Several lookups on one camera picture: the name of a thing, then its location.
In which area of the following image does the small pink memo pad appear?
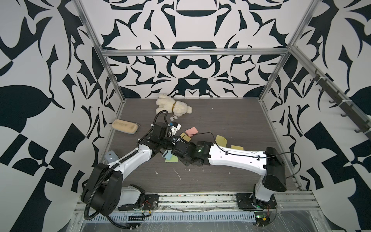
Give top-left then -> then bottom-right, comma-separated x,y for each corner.
185,127 -> 199,137

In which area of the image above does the green memo pad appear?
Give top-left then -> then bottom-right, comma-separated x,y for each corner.
165,155 -> 178,163

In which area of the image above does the torn yellow memo page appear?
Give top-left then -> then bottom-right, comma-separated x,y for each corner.
215,135 -> 228,148

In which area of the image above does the yellow memo pad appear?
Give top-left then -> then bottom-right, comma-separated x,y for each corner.
180,133 -> 191,142

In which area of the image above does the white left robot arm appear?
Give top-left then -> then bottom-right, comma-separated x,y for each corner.
81,122 -> 181,220

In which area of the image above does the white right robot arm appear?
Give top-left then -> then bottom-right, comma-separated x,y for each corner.
171,136 -> 287,204

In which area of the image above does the blue memo pad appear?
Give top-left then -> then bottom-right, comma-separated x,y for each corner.
162,150 -> 173,160

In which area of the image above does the beige oval sponge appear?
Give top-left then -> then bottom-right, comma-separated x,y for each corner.
112,119 -> 139,134

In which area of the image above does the cream plush teddy bear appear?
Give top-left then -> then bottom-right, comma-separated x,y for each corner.
156,94 -> 192,119

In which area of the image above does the light blue computer mouse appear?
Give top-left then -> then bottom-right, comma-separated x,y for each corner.
104,150 -> 119,163

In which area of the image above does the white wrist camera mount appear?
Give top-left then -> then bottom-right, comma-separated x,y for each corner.
169,122 -> 181,135

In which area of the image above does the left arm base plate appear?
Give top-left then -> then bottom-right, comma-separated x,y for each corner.
118,194 -> 159,211

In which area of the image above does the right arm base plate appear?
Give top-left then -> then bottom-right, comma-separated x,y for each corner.
235,193 -> 277,211

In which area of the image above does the black wall hook rack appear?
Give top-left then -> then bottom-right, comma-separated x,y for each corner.
310,69 -> 371,140

